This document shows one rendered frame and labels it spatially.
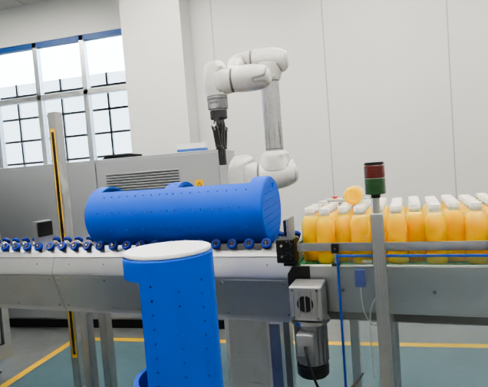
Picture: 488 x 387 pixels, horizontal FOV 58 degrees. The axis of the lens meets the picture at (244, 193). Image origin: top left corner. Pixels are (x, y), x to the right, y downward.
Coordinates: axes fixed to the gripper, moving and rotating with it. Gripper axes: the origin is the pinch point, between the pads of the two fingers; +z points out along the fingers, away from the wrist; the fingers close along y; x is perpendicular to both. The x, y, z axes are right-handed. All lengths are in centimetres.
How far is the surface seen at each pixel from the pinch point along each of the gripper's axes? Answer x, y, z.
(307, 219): 38.4, 13.7, 28.0
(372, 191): 65, 37, 18
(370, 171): 65, 38, 12
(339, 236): 50, 14, 35
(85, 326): -78, 7, 76
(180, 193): -17.2, 9.1, 14.1
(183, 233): -17.3, 10.2, 31.6
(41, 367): -174, -54, 129
